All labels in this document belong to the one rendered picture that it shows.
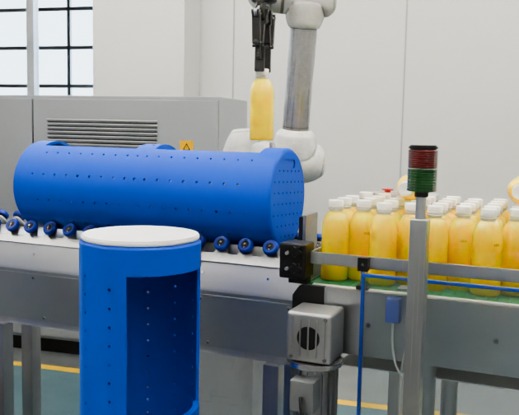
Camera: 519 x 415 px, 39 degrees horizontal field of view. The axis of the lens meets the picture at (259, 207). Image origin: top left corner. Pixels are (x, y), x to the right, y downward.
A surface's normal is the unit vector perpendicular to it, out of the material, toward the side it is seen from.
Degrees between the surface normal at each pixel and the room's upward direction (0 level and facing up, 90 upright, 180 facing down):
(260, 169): 52
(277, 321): 110
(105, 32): 90
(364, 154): 90
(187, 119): 90
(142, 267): 90
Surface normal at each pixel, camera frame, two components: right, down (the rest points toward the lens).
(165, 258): 0.53, 0.10
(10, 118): -0.27, 0.10
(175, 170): -0.33, -0.45
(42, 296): -0.37, 0.42
